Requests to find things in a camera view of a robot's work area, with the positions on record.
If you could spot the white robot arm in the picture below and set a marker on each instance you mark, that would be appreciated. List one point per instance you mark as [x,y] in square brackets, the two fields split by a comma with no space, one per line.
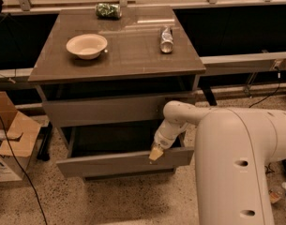
[232,148]

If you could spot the silver can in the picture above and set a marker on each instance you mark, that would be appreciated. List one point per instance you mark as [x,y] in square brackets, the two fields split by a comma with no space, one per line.
[166,39]

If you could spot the grey drawer cabinet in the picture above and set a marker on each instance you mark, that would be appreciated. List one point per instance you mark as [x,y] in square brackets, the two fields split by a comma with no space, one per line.
[131,65]

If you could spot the plastic bottle on floor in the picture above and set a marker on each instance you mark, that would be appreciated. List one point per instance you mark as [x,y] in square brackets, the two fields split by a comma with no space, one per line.
[277,192]

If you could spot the black stand leg left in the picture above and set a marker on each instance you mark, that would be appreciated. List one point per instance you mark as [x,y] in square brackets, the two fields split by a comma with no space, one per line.
[44,137]

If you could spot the grey top drawer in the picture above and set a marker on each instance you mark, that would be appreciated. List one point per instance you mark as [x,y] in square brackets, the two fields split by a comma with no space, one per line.
[108,110]

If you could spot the green crushed can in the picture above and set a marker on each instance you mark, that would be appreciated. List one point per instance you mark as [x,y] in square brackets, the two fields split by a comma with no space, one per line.
[108,11]

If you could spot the grey drawer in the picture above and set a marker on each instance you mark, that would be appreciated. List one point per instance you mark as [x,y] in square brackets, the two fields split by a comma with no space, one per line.
[121,149]
[108,110]

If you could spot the white bowl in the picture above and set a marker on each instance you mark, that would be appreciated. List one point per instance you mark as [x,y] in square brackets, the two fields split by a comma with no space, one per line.
[87,47]

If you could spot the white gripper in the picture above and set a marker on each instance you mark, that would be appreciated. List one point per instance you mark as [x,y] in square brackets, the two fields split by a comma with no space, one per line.
[161,141]

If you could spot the cardboard box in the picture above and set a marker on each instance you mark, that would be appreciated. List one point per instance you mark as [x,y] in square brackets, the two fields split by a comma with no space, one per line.
[18,136]

